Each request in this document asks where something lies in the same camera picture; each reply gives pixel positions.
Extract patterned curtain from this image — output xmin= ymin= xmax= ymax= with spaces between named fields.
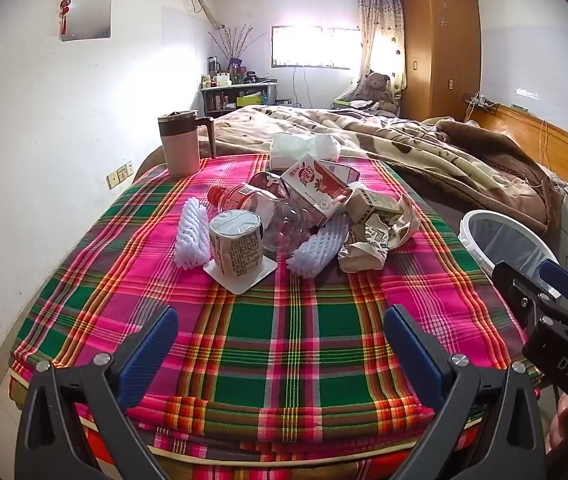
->
xmin=355 ymin=0 xmax=407 ymax=93

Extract brown teddy bear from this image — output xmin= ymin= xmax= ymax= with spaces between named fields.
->
xmin=351 ymin=71 xmax=397 ymax=111

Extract printed paper bag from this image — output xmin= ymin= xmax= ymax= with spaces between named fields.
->
xmin=338 ymin=192 xmax=422 ymax=273

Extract clear plastic bottle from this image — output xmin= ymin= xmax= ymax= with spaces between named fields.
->
xmin=207 ymin=183 xmax=345 ymax=256

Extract bare branches in vase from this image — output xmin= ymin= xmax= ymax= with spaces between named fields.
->
xmin=208 ymin=25 xmax=267 ymax=68

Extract white round bin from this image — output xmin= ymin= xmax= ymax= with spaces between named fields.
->
xmin=458 ymin=209 xmax=560 ymax=291

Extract red milk carton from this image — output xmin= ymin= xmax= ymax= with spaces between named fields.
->
xmin=280 ymin=154 xmax=355 ymax=221

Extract window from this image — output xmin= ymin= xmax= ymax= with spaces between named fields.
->
xmin=270 ymin=25 xmax=362 ymax=68

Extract white foam fruit net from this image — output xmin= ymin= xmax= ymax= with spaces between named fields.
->
xmin=286 ymin=215 xmax=350 ymax=277
xmin=174 ymin=197 xmax=212 ymax=269

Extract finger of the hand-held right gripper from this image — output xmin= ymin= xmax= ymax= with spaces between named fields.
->
xmin=491 ymin=261 xmax=560 ymax=321
xmin=538 ymin=259 xmax=568 ymax=306

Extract paper cup with foil lid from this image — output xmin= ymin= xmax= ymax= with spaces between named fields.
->
xmin=203 ymin=209 xmax=279 ymax=295

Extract wooden headboard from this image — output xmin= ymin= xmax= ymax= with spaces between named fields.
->
xmin=464 ymin=102 xmax=568 ymax=191

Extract plaid bed cover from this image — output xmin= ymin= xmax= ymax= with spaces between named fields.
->
xmin=8 ymin=152 xmax=540 ymax=480

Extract silver wall panel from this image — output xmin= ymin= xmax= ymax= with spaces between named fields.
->
xmin=60 ymin=0 xmax=113 ymax=42

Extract wooden wardrobe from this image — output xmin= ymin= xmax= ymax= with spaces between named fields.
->
xmin=401 ymin=0 xmax=482 ymax=122

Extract cluttered shelf unit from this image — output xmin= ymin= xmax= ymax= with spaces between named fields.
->
xmin=200 ymin=82 xmax=280 ymax=116

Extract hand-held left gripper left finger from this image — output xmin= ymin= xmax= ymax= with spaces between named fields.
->
xmin=14 ymin=305 xmax=180 ymax=480

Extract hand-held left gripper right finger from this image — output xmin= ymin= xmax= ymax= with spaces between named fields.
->
xmin=383 ymin=304 xmax=547 ymax=480

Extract small drink carton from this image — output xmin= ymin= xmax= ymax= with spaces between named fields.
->
xmin=346 ymin=185 xmax=400 ymax=226

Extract brown patterned blanket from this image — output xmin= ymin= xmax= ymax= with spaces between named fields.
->
xmin=134 ymin=104 xmax=565 ymax=241

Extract pink mug with brown lid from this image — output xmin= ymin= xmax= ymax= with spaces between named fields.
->
xmin=157 ymin=111 xmax=216 ymax=177

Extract wall socket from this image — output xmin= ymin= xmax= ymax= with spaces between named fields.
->
xmin=106 ymin=161 xmax=134 ymax=190

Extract red drink can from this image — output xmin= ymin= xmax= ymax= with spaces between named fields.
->
xmin=249 ymin=171 xmax=290 ymax=198

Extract small wall shelf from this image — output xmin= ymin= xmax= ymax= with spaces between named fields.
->
xmin=464 ymin=92 xmax=500 ymax=111

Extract white tissue pack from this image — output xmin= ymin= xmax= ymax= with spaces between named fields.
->
xmin=268 ymin=132 xmax=341 ymax=170

